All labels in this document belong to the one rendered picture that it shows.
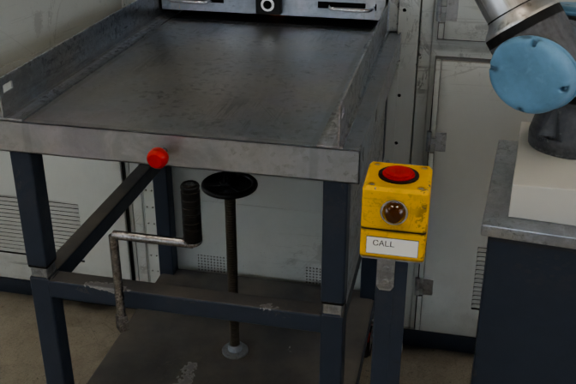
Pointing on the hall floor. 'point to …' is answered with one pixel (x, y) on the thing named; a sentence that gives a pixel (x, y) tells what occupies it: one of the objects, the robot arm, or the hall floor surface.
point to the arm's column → (526, 315)
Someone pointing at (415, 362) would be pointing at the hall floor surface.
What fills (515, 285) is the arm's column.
